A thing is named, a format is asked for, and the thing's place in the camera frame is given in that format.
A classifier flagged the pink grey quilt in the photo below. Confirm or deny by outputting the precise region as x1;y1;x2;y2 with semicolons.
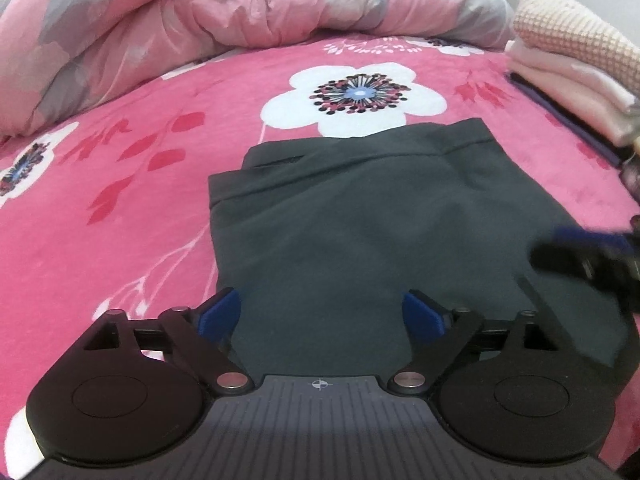
1;0;514;138

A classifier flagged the pink checked folded cloth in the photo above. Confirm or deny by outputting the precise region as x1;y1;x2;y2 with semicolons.
513;0;639;94

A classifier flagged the dark purple folded cloth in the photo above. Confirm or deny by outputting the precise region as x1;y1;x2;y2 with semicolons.
506;73;634;168

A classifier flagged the light pink folded cloth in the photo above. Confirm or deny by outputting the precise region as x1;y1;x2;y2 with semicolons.
504;39;639;148

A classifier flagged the pink floral bed sheet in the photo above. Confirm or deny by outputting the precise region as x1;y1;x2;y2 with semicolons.
1;35;639;479

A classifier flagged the dark grey garment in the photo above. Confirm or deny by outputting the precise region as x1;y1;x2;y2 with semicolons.
208;119;639;382

